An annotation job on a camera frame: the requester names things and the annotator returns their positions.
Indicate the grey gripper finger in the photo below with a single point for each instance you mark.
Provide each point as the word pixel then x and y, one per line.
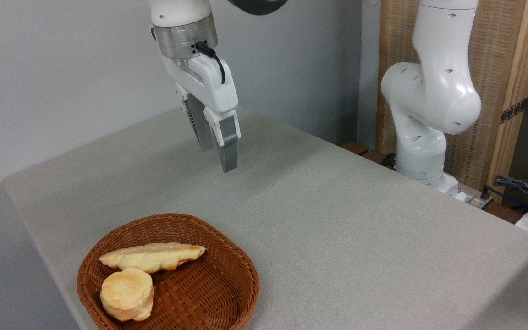
pixel 199 121
pixel 228 146

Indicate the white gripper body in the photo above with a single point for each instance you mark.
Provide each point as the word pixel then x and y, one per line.
pixel 211 85

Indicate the long braided bread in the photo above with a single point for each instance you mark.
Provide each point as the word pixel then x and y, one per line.
pixel 154 256

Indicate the round bread roll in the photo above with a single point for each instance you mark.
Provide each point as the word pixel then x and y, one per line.
pixel 126 293

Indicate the black plug at robot base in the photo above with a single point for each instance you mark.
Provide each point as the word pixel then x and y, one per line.
pixel 486 192

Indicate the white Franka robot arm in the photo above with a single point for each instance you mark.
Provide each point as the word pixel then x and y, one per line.
pixel 433 87

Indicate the brown wicker basket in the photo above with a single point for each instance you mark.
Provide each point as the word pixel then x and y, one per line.
pixel 200 279

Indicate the wooden woven folding screen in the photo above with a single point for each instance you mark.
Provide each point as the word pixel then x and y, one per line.
pixel 497 68

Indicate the metal screen hinge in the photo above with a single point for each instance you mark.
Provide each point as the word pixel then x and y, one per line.
pixel 514 111

